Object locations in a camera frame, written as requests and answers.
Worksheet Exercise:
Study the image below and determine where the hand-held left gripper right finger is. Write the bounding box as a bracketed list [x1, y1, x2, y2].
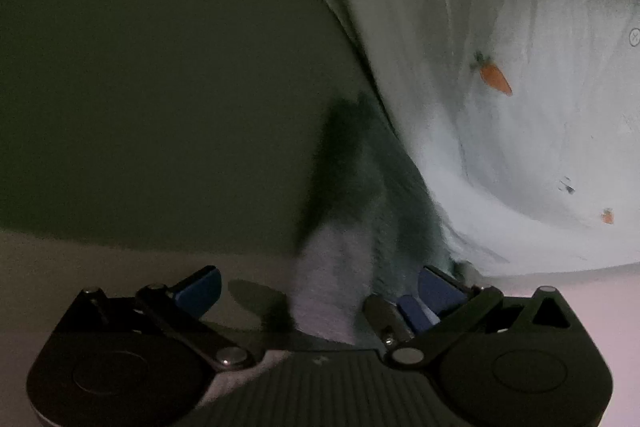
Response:
[390, 265, 577, 366]

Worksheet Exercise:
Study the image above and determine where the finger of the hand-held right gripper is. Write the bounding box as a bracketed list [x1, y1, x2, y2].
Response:
[363, 294, 442, 349]

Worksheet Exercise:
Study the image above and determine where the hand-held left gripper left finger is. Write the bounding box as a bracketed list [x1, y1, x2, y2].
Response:
[60, 265, 251, 371]

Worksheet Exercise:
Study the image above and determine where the grey knit cloth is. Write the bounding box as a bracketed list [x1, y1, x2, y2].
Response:
[292, 92, 467, 353]

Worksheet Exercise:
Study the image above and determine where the white carrot print garment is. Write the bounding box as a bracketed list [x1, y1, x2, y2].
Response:
[250, 0, 640, 279]

